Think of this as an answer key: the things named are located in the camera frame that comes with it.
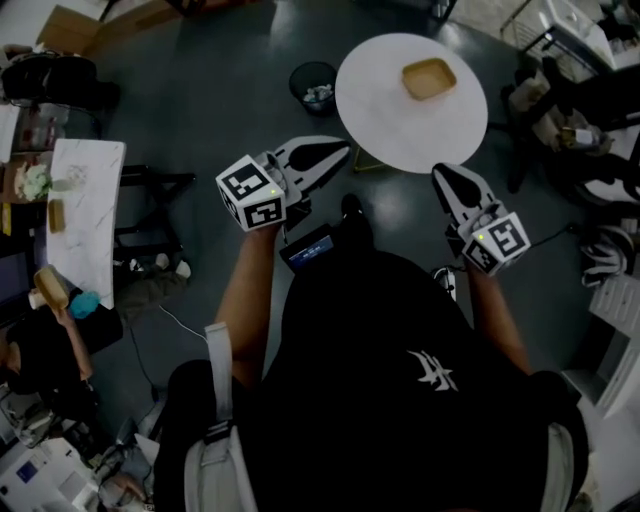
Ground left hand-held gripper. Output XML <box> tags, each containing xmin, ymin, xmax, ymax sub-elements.
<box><xmin>215</xmin><ymin>135</ymin><xmax>353</xmax><ymax>233</ymax></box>

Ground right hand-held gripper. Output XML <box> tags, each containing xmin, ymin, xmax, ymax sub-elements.
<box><xmin>431</xmin><ymin>161</ymin><xmax>531</xmax><ymax>278</ymax></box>

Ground black waste bin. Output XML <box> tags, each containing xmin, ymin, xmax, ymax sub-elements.
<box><xmin>288</xmin><ymin>60</ymin><xmax>339</xmax><ymax>119</ymax></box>

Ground person's left forearm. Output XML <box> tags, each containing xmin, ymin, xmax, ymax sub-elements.
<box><xmin>213</xmin><ymin>227</ymin><xmax>284</xmax><ymax>389</ymax></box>

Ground person's right forearm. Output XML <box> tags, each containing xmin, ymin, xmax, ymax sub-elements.
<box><xmin>464</xmin><ymin>267</ymin><xmax>534</xmax><ymax>377</ymax></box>

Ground white and teal plastic piece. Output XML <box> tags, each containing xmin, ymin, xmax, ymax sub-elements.
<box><xmin>302</xmin><ymin>83</ymin><xmax>336</xmax><ymax>105</ymax></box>

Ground person's black left shoe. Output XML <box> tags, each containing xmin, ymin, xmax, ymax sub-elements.
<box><xmin>340</xmin><ymin>193</ymin><xmax>372</xmax><ymax>227</ymax></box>

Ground round white table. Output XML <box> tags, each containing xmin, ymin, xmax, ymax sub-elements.
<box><xmin>334</xmin><ymin>32</ymin><xmax>490</xmax><ymax>175</ymax></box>

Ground white power strip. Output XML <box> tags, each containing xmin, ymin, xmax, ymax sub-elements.
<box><xmin>430</xmin><ymin>266</ymin><xmax>459</xmax><ymax>302</ymax></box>

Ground person's black trousers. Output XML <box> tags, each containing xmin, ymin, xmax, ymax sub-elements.
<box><xmin>339</xmin><ymin>218</ymin><xmax>382</xmax><ymax>257</ymax></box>

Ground black device with blue screen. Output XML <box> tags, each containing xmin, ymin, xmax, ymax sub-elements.
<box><xmin>278</xmin><ymin>223</ymin><xmax>337</xmax><ymax>274</ymax></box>

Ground white striped bag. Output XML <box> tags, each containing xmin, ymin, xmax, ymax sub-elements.
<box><xmin>579</xmin><ymin>224</ymin><xmax>637</xmax><ymax>289</ymax></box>

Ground black office chair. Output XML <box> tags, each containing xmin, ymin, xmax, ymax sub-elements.
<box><xmin>499</xmin><ymin>54</ymin><xmax>640</xmax><ymax>204</ymax></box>

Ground person's black t-shirt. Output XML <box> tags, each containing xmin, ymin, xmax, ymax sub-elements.
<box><xmin>152</xmin><ymin>247</ymin><xmax>591</xmax><ymax>512</ymax></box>

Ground white sink on chrome stand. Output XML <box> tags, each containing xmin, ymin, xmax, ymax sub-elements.
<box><xmin>499</xmin><ymin>0</ymin><xmax>617</xmax><ymax>72</ymax></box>

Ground white cabinet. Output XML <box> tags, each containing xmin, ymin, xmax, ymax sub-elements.
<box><xmin>559</xmin><ymin>272</ymin><xmax>640</xmax><ymax>422</ymax></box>

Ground white marble table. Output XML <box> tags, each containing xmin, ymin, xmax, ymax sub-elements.
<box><xmin>45</xmin><ymin>138</ymin><xmax>197</xmax><ymax>311</ymax></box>

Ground black bag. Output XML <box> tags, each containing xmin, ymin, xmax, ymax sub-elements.
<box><xmin>0</xmin><ymin>52</ymin><xmax>122</xmax><ymax>112</ymax></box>

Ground teal cloth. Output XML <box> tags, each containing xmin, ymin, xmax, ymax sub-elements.
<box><xmin>68</xmin><ymin>290</ymin><xmax>103</xmax><ymax>320</ymax></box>

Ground cardboard box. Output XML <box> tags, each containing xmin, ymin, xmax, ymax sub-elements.
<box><xmin>37</xmin><ymin>4</ymin><xmax>104</xmax><ymax>56</ymax></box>

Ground white flower bouquet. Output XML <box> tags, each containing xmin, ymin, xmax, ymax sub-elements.
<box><xmin>16</xmin><ymin>163</ymin><xmax>54</xmax><ymax>202</ymax></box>

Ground cluttered white desk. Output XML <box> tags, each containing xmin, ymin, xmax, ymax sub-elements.
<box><xmin>0</xmin><ymin>379</ymin><xmax>166</xmax><ymax>512</ymax></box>

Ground white box with blue label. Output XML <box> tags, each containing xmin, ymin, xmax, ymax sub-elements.
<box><xmin>0</xmin><ymin>439</ymin><xmax>97</xmax><ymax>512</ymax></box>

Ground black floor cable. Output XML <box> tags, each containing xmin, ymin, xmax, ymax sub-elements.
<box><xmin>528</xmin><ymin>223</ymin><xmax>577</xmax><ymax>250</ymax></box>
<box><xmin>128</xmin><ymin>326</ymin><xmax>160</xmax><ymax>399</ymax></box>

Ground white floor cable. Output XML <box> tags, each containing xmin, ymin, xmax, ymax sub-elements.
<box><xmin>158</xmin><ymin>304</ymin><xmax>209</xmax><ymax>344</ymax></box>

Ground grey shoulder strap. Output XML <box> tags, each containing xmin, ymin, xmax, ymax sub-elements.
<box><xmin>183</xmin><ymin>321</ymin><xmax>259</xmax><ymax>512</ymax></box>
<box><xmin>542</xmin><ymin>422</ymin><xmax>576</xmax><ymax>512</ymax></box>

